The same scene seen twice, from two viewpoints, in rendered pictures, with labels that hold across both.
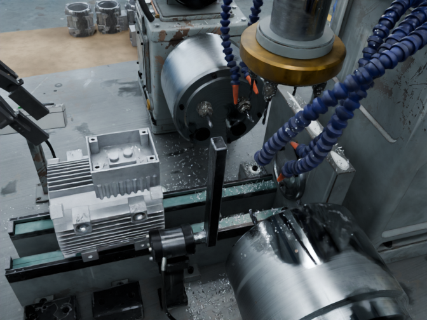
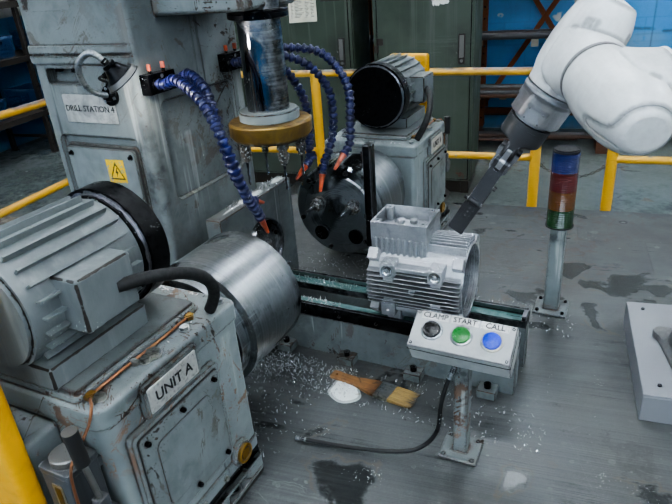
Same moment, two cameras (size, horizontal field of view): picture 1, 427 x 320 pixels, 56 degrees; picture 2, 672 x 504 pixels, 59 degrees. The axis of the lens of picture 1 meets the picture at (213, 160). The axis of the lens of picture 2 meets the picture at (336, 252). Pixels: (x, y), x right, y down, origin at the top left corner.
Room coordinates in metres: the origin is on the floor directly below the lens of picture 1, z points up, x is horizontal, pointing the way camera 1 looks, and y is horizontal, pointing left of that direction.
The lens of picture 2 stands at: (1.43, 0.92, 1.63)
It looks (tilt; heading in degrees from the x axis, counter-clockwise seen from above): 26 degrees down; 228
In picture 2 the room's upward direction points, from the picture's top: 4 degrees counter-clockwise
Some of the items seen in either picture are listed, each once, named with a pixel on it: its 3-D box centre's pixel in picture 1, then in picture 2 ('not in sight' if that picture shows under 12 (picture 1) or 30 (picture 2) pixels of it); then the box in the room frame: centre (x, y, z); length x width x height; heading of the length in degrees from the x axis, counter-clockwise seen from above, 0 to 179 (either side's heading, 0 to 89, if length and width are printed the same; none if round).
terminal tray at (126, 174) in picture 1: (123, 162); (405, 230); (0.55, 0.17, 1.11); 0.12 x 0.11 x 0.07; 111
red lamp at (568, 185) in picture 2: not in sight; (563, 180); (0.17, 0.33, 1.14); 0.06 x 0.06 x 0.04
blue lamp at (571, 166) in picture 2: not in sight; (565, 161); (0.17, 0.33, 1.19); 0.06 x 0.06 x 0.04
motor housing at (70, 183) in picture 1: (107, 199); (424, 272); (0.53, 0.21, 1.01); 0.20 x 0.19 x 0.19; 111
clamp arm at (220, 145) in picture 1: (213, 198); (370, 196); (0.47, 0.00, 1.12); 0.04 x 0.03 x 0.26; 110
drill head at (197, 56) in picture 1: (206, 80); (207, 321); (0.97, 0.04, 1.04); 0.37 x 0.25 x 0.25; 20
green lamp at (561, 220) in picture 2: not in sight; (560, 216); (0.17, 0.33, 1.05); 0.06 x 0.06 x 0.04
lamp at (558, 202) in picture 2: not in sight; (561, 198); (0.17, 0.33, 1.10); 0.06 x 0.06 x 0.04
